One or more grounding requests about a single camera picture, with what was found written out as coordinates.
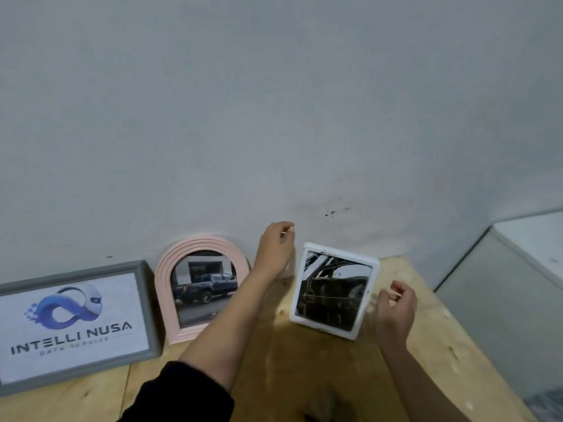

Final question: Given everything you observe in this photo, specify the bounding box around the person's right hand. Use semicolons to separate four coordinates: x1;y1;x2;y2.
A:
373;280;418;348

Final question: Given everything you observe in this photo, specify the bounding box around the person's left hand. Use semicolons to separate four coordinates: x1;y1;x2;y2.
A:
252;221;296;279

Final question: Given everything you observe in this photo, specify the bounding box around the person's right forearm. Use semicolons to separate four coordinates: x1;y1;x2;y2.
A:
377;336;474;422

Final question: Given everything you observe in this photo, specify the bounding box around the person's left forearm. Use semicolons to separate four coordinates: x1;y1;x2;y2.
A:
178;261;283;394

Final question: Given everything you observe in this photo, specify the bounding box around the white topped grey cabinet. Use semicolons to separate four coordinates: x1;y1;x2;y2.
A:
433;210;563;401

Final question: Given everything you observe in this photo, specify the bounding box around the black sleeve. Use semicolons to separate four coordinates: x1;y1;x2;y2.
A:
116;360;235;422

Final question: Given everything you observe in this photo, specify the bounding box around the grey framed logo picture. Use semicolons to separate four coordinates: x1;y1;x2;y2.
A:
0;260;164;398

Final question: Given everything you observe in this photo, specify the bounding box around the white square photo frame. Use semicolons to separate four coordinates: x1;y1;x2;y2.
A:
289;242;381;341

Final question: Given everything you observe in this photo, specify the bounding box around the pink arched photo frame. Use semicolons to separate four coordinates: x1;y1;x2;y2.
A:
154;235;251;345

